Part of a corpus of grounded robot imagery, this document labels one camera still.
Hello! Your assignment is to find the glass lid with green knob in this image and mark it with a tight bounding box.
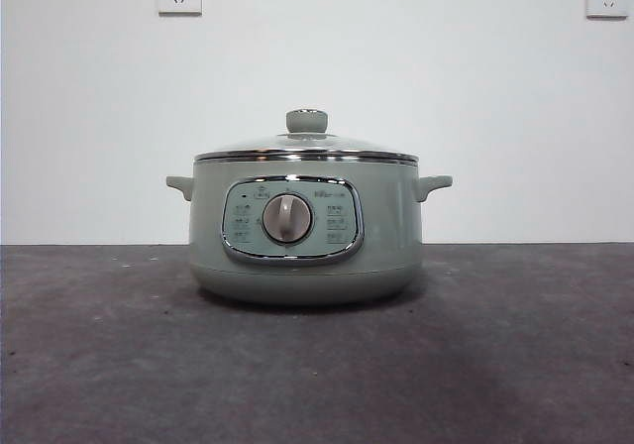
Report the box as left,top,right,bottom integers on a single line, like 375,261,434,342
193,108,419,164

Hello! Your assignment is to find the pale green electric pot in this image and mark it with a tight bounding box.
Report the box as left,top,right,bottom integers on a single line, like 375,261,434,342
165,155,455,308

